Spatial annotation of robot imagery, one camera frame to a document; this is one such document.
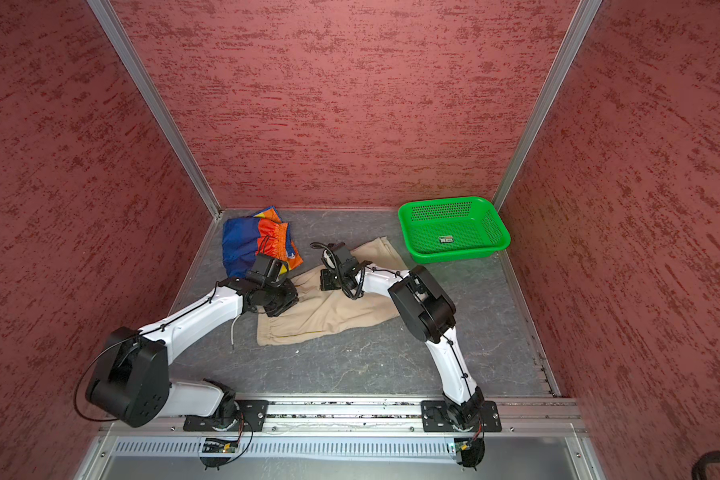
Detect white perforated vent strip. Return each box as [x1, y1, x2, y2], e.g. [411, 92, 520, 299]
[114, 437, 455, 460]

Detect black cable bottom right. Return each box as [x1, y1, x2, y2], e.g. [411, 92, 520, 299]
[691, 449, 720, 480]

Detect right base connector board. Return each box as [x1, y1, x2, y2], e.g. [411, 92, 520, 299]
[453, 439, 485, 469]

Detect left aluminium corner post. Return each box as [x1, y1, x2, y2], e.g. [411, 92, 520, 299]
[87, 0, 223, 219]

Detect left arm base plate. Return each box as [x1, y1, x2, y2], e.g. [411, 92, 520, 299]
[183, 399, 269, 433]

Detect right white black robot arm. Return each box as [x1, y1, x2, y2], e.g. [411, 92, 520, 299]
[310, 242, 485, 432]

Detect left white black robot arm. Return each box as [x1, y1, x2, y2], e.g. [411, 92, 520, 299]
[84, 277, 298, 432]

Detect aluminium corner post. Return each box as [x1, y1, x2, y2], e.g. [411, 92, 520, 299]
[492, 0, 602, 211]
[87, 0, 223, 219]

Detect rainbow striped shorts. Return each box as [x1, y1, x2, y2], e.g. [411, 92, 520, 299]
[222, 207, 303, 277]

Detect base connector board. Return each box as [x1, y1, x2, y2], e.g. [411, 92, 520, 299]
[201, 438, 240, 456]
[453, 439, 485, 469]

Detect left base connector board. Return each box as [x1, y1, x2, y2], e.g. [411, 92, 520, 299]
[201, 438, 240, 456]

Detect right aluminium corner post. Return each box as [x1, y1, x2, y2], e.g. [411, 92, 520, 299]
[492, 0, 602, 211]

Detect aluminium front rail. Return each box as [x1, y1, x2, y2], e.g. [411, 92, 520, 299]
[98, 394, 586, 438]

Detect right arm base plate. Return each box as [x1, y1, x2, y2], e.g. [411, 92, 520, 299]
[420, 400, 502, 433]

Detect beige shorts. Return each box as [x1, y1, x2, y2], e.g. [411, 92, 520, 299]
[257, 267, 398, 346]

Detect green plastic basket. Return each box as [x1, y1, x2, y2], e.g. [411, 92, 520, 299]
[398, 196, 511, 264]

